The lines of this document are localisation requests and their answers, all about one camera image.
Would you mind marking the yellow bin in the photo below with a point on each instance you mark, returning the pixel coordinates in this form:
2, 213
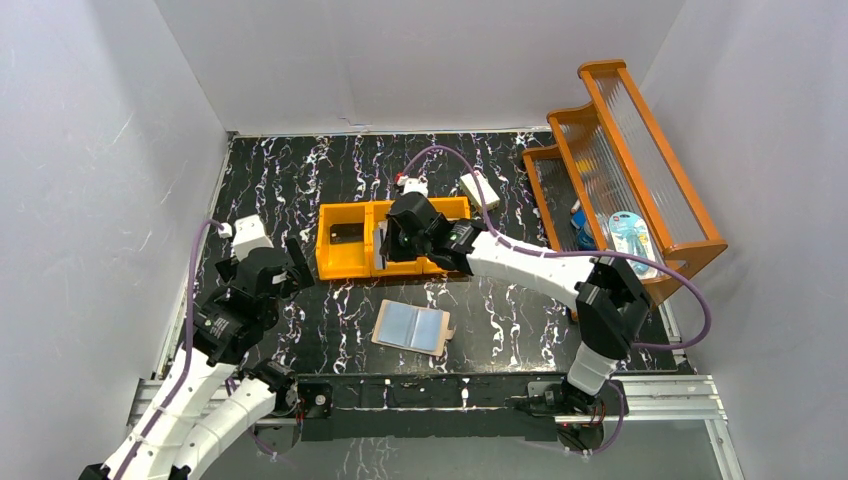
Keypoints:
453, 208
378, 210
344, 261

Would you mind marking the black VIP card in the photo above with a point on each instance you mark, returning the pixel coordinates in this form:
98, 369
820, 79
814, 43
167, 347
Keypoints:
345, 233

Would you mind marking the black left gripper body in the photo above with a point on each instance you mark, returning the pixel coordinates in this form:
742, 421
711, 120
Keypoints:
284, 270

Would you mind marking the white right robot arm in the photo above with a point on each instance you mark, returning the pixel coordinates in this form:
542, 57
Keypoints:
603, 291

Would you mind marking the yellow bin middle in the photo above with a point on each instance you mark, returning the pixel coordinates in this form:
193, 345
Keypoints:
378, 210

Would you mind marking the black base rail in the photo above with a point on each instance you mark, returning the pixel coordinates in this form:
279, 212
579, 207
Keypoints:
529, 406

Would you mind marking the beige leather card holder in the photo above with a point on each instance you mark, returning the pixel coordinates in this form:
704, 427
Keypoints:
412, 328

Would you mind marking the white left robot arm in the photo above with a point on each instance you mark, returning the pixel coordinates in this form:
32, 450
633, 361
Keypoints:
206, 402

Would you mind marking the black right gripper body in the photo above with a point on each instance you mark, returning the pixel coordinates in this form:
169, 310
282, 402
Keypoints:
392, 237

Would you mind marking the orange wooden display shelf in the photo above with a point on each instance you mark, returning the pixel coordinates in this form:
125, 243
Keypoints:
611, 156

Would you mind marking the small white box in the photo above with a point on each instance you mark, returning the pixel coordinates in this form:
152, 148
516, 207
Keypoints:
479, 191

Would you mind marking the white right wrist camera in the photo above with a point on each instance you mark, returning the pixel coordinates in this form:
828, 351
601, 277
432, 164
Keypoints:
412, 184

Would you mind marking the blue item on shelf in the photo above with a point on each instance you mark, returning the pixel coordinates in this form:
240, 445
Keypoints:
583, 234

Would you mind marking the grey card black stripe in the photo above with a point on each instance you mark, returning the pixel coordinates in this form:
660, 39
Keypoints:
379, 235

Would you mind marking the yellow bin right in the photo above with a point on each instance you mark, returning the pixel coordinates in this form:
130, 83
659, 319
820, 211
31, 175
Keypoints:
453, 208

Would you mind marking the yellow bin left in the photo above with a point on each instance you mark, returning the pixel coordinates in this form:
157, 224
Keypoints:
344, 261

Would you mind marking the blue packaged item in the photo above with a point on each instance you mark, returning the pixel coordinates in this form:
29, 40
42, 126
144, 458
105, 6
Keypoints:
630, 234

